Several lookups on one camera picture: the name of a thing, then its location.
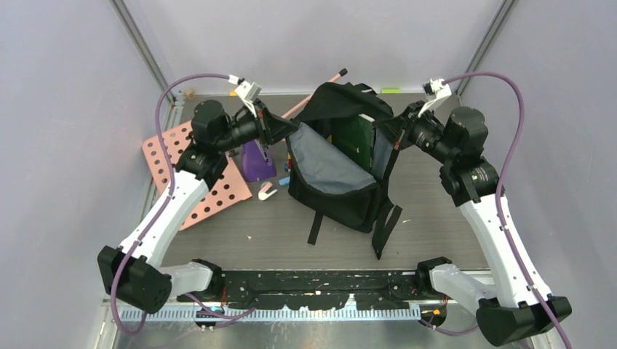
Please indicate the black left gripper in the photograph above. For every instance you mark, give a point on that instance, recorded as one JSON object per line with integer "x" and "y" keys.
{"x": 270, "y": 127}

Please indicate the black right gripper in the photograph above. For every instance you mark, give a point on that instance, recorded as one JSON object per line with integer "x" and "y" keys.
{"x": 399, "y": 129}

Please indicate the dark green notebook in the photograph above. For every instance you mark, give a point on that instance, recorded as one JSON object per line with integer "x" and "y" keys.
{"x": 354, "y": 136}

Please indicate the black student backpack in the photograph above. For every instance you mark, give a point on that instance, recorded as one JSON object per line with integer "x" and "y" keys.
{"x": 329, "y": 182}

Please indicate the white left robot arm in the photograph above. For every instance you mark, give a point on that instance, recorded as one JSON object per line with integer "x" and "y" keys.
{"x": 132, "y": 271}

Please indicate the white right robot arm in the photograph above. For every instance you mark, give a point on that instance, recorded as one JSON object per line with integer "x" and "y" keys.
{"x": 518, "y": 304}

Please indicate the purple plastic stapler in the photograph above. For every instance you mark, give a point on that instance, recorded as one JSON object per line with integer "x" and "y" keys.
{"x": 257, "y": 162}

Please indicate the pink perforated stand plate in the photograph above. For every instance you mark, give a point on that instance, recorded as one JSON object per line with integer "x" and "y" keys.
{"x": 227, "y": 191}

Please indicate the small wooden block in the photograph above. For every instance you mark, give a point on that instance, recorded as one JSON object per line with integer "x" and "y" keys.
{"x": 189, "y": 93}

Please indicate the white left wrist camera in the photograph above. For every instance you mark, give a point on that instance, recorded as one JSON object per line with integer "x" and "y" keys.
{"x": 248, "y": 92}

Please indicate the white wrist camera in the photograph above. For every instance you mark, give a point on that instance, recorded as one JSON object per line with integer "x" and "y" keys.
{"x": 436, "y": 91}
{"x": 248, "y": 92}

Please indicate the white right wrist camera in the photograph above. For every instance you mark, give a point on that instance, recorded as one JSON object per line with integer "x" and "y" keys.
{"x": 436, "y": 91}

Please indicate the aluminium slotted rail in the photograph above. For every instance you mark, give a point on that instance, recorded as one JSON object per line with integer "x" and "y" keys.
{"x": 185, "y": 313}

